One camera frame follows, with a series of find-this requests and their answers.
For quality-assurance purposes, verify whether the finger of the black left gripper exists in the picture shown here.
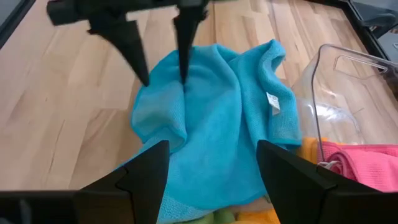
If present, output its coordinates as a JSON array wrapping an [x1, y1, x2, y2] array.
[[88, 12, 150, 87], [172, 4, 208, 85]]

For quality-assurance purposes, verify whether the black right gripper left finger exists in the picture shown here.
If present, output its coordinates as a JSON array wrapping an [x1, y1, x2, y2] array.
[[80, 139, 170, 224]]

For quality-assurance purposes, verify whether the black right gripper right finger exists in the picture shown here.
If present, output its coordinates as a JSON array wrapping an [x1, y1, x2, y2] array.
[[256, 139, 338, 224]]

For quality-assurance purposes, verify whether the orange microfiber towel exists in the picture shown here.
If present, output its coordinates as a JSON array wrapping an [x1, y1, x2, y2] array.
[[231, 207, 280, 224], [297, 136, 329, 165]]

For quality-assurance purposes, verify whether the clear plastic bin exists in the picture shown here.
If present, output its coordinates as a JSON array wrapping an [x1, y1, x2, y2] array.
[[292, 43, 398, 164]]

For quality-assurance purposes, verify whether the green microfiber towel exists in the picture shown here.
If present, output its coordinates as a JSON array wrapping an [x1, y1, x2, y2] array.
[[178, 207, 238, 224]]

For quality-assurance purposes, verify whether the pink microfiber towel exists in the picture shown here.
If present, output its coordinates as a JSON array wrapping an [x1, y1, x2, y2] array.
[[318, 141, 398, 156], [325, 150, 398, 193]]

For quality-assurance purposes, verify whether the blue microfiber towel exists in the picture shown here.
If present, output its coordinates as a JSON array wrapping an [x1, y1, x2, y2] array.
[[118, 39, 303, 224]]

